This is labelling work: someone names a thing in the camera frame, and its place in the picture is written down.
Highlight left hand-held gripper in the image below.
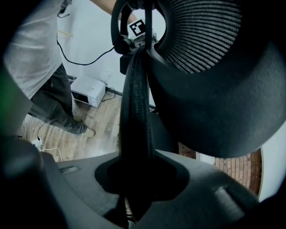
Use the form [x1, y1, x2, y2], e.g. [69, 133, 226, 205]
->
[128, 19, 158, 48]

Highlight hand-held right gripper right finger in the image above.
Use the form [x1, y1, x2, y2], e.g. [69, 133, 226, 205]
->
[135, 148, 261, 229]

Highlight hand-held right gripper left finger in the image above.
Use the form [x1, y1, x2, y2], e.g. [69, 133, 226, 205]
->
[42, 151, 126, 229]

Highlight black mesh office chair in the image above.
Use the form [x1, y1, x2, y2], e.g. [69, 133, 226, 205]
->
[110, 0, 286, 224]

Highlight person's left forearm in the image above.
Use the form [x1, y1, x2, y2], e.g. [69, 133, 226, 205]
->
[89, 0, 139, 23]

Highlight person's right shoe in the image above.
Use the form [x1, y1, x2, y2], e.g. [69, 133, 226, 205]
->
[80, 127, 97, 139]

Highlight white power strip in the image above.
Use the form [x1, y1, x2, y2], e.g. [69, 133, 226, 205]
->
[31, 138, 44, 152]

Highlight wooden stick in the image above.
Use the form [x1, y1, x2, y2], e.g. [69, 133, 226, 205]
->
[57, 31, 74, 41]

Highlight white microwave oven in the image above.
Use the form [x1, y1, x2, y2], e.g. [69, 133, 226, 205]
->
[70, 75, 107, 108]

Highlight white desk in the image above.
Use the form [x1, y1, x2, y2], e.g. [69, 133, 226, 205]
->
[198, 131, 286, 202]

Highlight person's dark trousers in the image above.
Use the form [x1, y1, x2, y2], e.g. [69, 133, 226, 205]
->
[28, 64, 88, 135]

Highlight person's white t-shirt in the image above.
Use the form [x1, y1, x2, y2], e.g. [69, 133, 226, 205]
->
[3, 0, 66, 100]

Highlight white cable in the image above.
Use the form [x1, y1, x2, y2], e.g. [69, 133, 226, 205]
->
[41, 147, 63, 162]

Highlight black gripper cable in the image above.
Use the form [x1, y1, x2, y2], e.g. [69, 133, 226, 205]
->
[57, 39, 116, 67]

